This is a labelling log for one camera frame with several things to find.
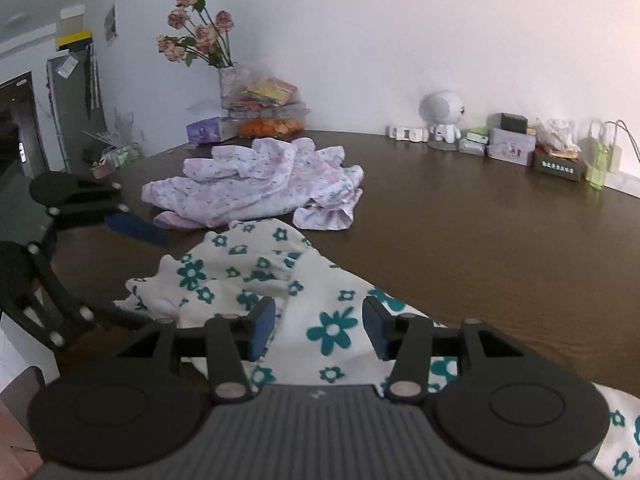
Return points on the yellow edged box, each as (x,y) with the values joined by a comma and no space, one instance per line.
(72,25)

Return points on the green white tissue pack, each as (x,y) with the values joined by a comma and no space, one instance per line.
(472,147)
(478,135)

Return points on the dried rose bouquet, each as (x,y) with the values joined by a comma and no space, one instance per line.
(204,34)

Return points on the dark glass door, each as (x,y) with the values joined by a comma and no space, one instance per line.
(15,135)

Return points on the red tissue box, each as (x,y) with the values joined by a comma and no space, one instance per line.
(557,167)

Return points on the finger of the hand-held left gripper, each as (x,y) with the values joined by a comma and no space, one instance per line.
(87,314)
(135,230)

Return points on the white charger adapter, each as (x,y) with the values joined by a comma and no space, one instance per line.
(614,159)

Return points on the pile of small packets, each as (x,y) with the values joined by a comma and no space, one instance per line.
(117,157)

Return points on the black box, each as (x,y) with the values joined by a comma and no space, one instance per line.
(514,122)

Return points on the green liquid bottle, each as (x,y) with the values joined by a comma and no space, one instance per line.
(597,170)

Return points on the clear glass vase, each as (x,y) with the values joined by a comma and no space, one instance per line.
(227,85)

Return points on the clear bag of snack packets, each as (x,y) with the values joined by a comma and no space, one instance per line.
(270,92)

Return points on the white robot speaker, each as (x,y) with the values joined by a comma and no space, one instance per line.
(440,107)

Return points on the wall poster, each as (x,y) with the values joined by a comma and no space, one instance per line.
(111,24)

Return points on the clear bag of orange snacks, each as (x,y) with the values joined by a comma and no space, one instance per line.
(270,127)

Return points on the decorated tin box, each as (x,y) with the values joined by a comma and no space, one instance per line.
(510,149)

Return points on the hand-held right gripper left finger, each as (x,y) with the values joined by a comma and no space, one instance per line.
(262,327)

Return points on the purple tissue pack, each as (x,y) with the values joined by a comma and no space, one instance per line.
(205,130)

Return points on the grey refrigerator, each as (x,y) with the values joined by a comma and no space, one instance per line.
(70,110)

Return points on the white plastic gadget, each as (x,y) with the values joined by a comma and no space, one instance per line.
(407,133)

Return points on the crumpled white tissue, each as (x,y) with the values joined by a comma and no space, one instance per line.
(557,135)

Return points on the pink floral garment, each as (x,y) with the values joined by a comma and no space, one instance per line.
(250,180)

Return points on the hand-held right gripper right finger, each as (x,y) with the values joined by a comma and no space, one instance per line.
(375,330)

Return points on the teal floral white garment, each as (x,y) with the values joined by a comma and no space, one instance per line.
(325,285)

